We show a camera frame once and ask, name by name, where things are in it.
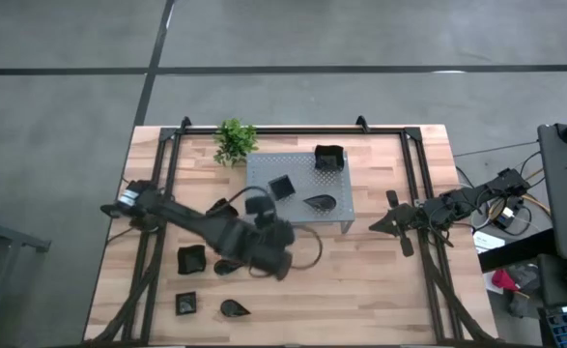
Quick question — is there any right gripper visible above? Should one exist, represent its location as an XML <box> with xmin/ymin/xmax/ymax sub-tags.
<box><xmin>368</xmin><ymin>189</ymin><xmax>429</xmax><ymax>258</ymax></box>

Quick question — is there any small black square plate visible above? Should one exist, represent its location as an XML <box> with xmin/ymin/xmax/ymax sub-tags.
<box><xmin>267</xmin><ymin>174</ymin><xmax>298</xmax><ymax>202</ymax></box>
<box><xmin>174</xmin><ymin>290</ymin><xmax>199</xmax><ymax>317</ymax></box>

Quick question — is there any black wavy square plate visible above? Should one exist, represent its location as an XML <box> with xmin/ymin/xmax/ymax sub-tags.
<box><xmin>176</xmin><ymin>244</ymin><xmax>208</xmax><ymax>276</ymax></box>
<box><xmin>205</xmin><ymin>196</ymin><xmax>240</xmax><ymax>218</ymax></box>
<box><xmin>313</xmin><ymin>143</ymin><xmax>346</xmax><ymax>172</ymax></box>

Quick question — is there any black teardrop plate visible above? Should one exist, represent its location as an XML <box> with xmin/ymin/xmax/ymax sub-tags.
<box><xmin>303</xmin><ymin>193</ymin><xmax>338</xmax><ymax>213</ymax></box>
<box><xmin>219</xmin><ymin>298</ymin><xmax>253</xmax><ymax>319</ymax></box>
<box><xmin>213</xmin><ymin>259</ymin><xmax>243</xmax><ymax>276</ymax></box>

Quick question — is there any grey perforated metal shelf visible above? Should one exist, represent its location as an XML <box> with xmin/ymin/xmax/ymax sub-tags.
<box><xmin>245</xmin><ymin>152</ymin><xmax>356</xmax><ymax>236</ymax></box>

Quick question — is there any green potted plant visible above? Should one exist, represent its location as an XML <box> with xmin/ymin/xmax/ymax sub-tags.
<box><xmin>213</xmin><ymin>117</ymin><xmax>261</xmax><ymax>169</ymax></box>

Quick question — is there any white paper sheet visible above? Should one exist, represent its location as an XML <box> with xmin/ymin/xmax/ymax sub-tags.
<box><xmin>472</xmin><ymin>230</ymin><xmax>506</xmax><ymax>255</ymax></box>

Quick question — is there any black power adapter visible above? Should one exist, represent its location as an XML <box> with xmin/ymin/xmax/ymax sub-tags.
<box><xmin>488</xmin><ymin>200</ymin><xmax>524</xmax><ymax>232</ymax></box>

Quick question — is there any red plastic object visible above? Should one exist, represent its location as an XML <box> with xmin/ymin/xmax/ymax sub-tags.
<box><xmin>490</xmin><ymin>268</ymin><xmax>522</xmax><ymax>294</ymax></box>

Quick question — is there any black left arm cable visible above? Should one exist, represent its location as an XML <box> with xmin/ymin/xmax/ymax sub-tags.
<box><xmin>227</xmin><ymin>186</ymin><xmax>324</xmax><ymax>280</ymax></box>

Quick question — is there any black aluminium table frame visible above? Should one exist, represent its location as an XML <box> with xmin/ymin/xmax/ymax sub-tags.
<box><xmin>83</xmin><ymin>114</ymin><xmax>499</xmax><ymax>347</ymax></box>

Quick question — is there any thin grey floor cable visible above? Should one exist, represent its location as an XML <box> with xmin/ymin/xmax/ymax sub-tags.
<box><xmin>454</xmin><ymin>140</ymin><xmax>540</xmax><ymax>159</ymax></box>

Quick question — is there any grey metal table frame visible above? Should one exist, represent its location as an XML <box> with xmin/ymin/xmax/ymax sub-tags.
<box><xmin>0</xmin><ymin>191</ymin><xmax>53</xmax><ymax>348</ymax></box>

